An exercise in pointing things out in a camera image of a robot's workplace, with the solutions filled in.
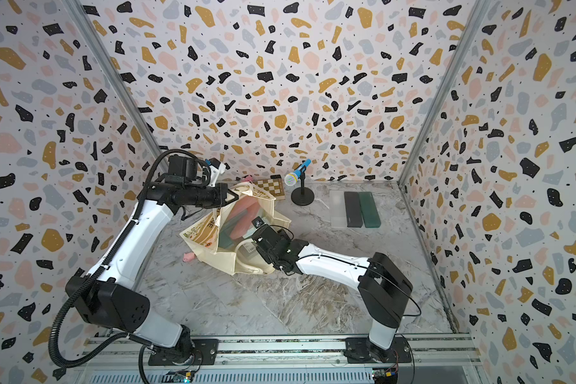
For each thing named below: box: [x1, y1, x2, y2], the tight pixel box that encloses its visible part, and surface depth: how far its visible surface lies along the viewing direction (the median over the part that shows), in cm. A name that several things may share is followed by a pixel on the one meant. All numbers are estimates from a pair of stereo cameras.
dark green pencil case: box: [358, 191, 382, 228], surface depth 112 cm
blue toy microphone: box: [284, 158, 312, 187], surface depth 97 cm
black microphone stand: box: [291, 166, 315, 206], surface depth 119 cm
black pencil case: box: [344, 191, 364, 228], surface depth 112 cm
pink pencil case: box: [228, 195, 260, 240], surface depth 98 cm
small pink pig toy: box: [182, 252, 196, 263], surface depth 94 cm
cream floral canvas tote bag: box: [179, 181, 292, 276], surface depth 85 cm
